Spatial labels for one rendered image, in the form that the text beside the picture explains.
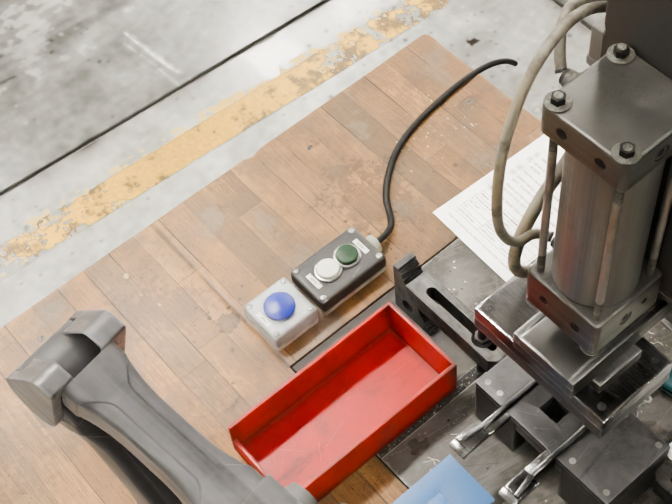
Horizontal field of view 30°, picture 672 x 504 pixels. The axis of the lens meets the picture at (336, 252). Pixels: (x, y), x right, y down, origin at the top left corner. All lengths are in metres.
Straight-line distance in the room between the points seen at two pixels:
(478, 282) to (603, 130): 0.67
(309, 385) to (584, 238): 0.55
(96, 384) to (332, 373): 0.50
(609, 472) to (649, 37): 0.56
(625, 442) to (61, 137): 1.93
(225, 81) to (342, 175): 1.39
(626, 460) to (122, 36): 2.12
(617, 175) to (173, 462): 0.44
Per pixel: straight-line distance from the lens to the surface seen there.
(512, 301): 1.31
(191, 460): 1.09
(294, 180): 1.71
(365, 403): 1.52
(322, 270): 1.58
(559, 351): 1.24
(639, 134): 0.97
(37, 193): 2.97
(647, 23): 1.00
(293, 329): 1.55
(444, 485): 1.37
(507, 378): 1.44
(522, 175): 1.70
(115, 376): 1.10
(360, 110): 1.78
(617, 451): 1.41
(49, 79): 3.19
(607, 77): 1.00
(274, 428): 1.51
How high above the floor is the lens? 2.25
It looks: 56 degrees down
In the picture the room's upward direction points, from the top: 8 degrees counter-clockwise
